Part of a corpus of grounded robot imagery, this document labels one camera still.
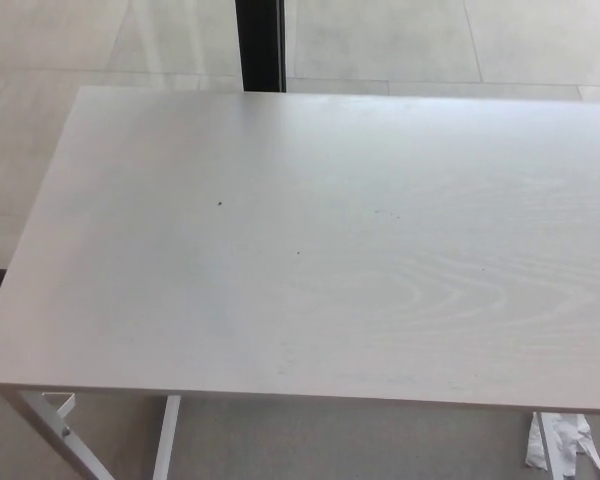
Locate white straight table leg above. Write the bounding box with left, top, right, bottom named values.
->
left=149, top=395, right=182, bottom=480

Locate white slanted table leg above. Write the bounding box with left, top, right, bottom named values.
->
left=0, top=391, right=117, bottom=480

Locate thin white table leg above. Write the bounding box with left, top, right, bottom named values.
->
left=537, top=412, right=567, bottom=480

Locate crumpled white paper strip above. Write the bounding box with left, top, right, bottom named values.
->
left=524, top=412, right=600, bottom=480

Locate black window frame post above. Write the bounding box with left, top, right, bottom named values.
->
left=234, top=0, right=287, bottom=93

